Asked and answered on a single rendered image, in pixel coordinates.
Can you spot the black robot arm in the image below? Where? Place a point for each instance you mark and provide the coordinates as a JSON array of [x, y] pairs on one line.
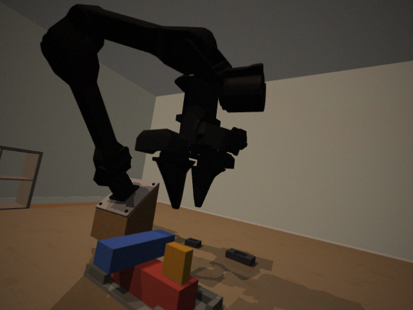
[[71, 45]]

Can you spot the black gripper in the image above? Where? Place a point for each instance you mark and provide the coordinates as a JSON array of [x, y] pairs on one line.
[[173, 160]]

